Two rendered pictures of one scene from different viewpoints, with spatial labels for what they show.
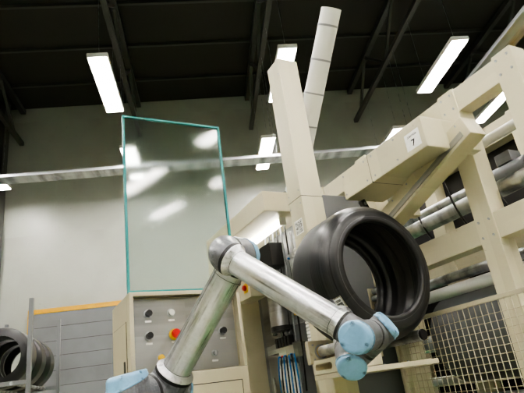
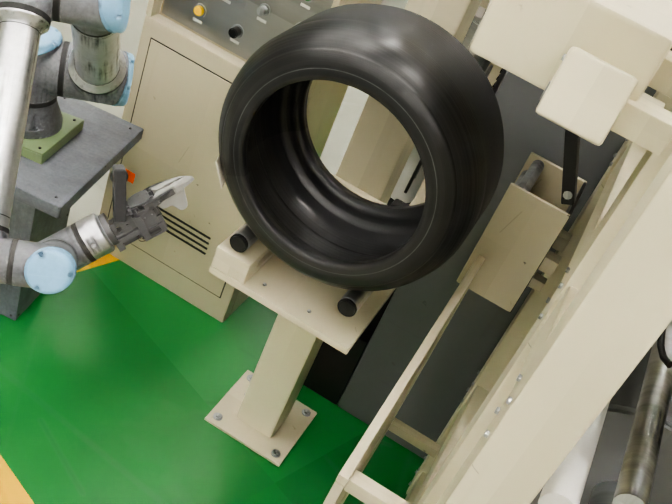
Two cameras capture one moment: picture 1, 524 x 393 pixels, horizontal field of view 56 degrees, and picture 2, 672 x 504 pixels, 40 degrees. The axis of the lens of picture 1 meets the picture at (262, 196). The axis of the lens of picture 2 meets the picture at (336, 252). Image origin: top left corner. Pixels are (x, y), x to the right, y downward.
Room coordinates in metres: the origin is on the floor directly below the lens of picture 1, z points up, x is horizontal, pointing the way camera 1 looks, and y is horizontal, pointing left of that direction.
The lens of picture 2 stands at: (0.87, -1.52, 2.14)
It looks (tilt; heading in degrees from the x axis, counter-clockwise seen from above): 36 degrees down; 40
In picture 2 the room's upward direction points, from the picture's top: 24 degrees clockwise
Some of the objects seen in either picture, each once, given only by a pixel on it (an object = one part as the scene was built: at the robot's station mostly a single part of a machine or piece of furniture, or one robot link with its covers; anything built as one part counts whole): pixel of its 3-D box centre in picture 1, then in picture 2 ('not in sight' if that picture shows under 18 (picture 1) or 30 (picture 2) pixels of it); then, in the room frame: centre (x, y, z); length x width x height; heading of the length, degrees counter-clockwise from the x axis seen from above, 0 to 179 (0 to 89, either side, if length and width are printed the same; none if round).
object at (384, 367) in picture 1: (374, 369); (311, 272); (2.19, -0.36, 0.80); 0.37 x 0.36 x 0.02; 119
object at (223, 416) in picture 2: not in sight; (262, 414); (2.41, -0.22, 0.01); 0.27 x 0.27 x 0.02; 29
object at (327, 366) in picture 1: (345, 362); (267, 231); (2.13, -0.24, 0.84); 0.36 x 0.09 x 0.06; 29
